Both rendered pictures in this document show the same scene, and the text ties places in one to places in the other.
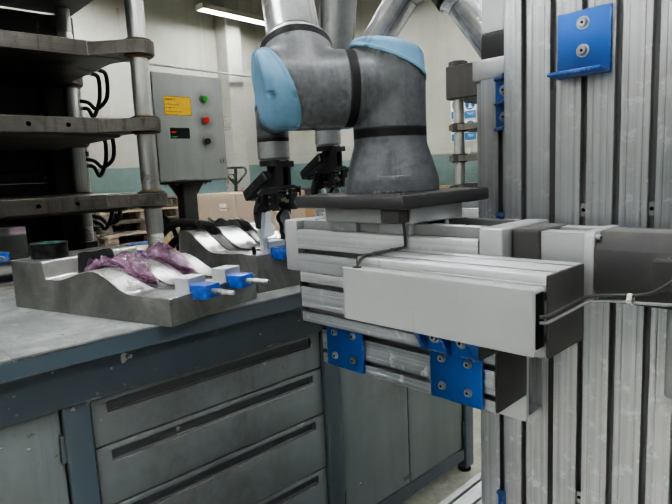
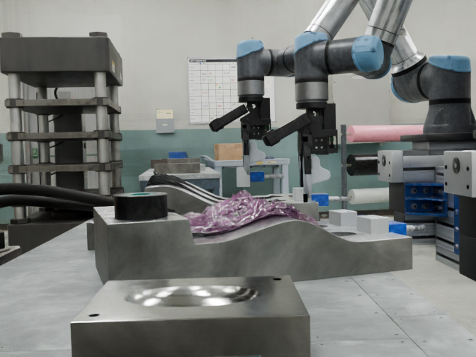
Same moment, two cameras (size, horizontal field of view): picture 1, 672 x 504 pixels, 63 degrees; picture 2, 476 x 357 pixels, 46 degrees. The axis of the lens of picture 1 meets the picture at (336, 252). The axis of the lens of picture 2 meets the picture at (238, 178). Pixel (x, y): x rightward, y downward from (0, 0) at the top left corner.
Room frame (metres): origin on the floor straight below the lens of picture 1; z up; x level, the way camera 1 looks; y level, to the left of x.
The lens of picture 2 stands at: (0.60, 1.21, 1.01)
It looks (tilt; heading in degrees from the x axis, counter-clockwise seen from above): 3 degrees down; 312
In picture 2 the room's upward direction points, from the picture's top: 1 degrees counter-clockwise
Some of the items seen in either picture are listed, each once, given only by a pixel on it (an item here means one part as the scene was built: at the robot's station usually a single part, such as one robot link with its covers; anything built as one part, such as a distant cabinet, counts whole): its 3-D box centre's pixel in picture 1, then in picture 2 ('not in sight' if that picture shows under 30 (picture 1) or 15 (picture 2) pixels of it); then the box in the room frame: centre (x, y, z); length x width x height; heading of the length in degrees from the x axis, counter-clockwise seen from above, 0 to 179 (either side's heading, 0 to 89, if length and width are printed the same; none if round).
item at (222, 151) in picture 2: not in sight; (231, 154); (5.54, -4.21, 0.94); 0.41 x 0.33 x 0.29; 55
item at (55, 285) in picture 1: (133, 278); (246, 236); (1.24, 0.47, 0.86); 0.50 x 0.26 x 0.11; 60
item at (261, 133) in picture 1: (271, 117); (312, 59); (1.32, 0.14, 1.21); 0.09 x 0.08 x 0.11; 12
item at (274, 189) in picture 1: (277, 186); (315, 129); (1.32, 0.13, 1.05); 0.09 x 0.08 x 0.12; 43
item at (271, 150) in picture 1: (274, 152); (311, 93); (1.33, 0.13, 1.13); 0.08 x 0.08 x 0.05
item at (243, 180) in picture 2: not in sight; (260, 176); (1.60, -0.01, 0.93); 0.13 x 0.05 x 0.05; 43
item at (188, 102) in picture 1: (192, 264); not in sight; (2.21, 0.58, 0.74); 0.31 x 0.22 x 1.47; 133
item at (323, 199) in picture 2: (285, 252); (322, 199); (1.31, 0.12, 0.89); 0.13 x 0.05 x 0.05; 43
